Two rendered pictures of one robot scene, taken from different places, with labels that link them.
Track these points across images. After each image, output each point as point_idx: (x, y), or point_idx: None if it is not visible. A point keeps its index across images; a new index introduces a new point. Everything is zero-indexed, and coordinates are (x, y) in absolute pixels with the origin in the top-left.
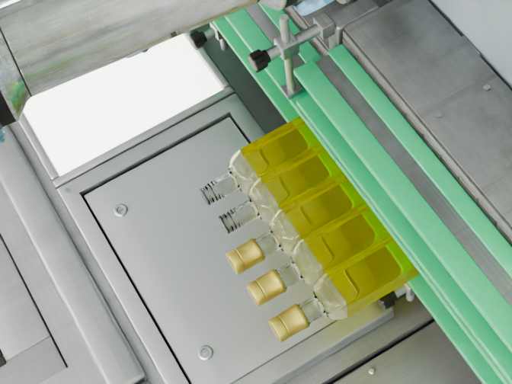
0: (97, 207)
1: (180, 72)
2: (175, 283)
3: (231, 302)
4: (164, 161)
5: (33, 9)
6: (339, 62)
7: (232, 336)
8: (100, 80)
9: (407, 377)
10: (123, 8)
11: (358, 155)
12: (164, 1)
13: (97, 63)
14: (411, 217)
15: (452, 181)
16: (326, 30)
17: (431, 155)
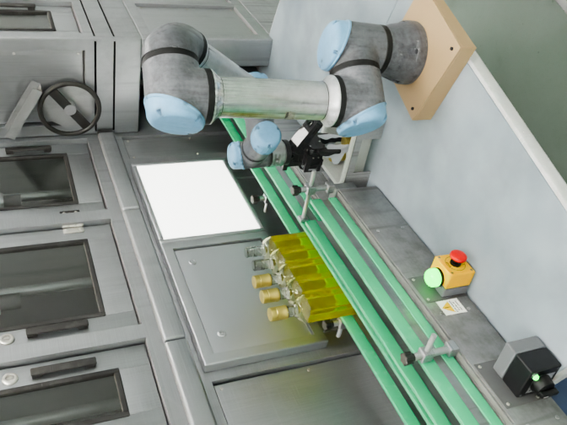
0: (180, 257)
1: (239, 216)
2: (213, 299)
3: (241, 315)
4: (221, 248)
5: (236, 78)
6: (333, 203)
7: (238, 330)
8: (197, 207)
9: (326, 378)
10: (273, 91)
11: (335, 238)
12: (289, 95)
13: (253, 111)
14: (356, 266)
15: (379, 258)
16: (330, 187)
17: (370, 246)
